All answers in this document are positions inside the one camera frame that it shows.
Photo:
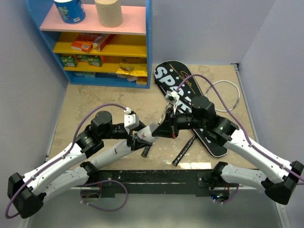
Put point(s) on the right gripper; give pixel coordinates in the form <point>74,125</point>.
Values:
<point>166,129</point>

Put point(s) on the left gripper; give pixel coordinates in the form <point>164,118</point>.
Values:
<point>135,144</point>

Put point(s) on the black shaft badminton racket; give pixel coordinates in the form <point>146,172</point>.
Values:
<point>147,148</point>

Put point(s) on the white shuttlecock tube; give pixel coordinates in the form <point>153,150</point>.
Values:
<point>120,149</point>

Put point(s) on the black racket cover bag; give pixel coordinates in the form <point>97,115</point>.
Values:
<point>167,76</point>

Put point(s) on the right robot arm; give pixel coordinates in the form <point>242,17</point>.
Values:
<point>275,176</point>

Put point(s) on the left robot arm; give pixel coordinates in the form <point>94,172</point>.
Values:
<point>100,144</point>

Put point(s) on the white badminton racket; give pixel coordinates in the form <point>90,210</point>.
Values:
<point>225,95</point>

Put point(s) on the yellow snack bag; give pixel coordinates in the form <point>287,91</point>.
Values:
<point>132,70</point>

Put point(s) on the green box right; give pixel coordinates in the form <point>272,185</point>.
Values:
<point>95,60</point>

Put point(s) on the blue shelf unit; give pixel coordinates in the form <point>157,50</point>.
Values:
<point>131,43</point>

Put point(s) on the green box middle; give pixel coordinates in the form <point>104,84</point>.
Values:
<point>82,58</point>

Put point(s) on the red white box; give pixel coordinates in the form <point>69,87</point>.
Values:
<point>101,41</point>

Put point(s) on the orange box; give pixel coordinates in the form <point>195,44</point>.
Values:
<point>84,42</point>

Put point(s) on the brown paper roll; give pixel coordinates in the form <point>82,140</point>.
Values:
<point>109,13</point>

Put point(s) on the blue snack canister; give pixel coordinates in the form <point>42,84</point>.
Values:
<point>71,11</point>

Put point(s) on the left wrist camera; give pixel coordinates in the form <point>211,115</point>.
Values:
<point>131,119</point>

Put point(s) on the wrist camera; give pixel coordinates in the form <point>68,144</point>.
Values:
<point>172,97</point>
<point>131,119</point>

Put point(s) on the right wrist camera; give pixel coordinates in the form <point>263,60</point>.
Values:
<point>172,97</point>

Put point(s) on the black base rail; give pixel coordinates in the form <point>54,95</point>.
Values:
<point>169,182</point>

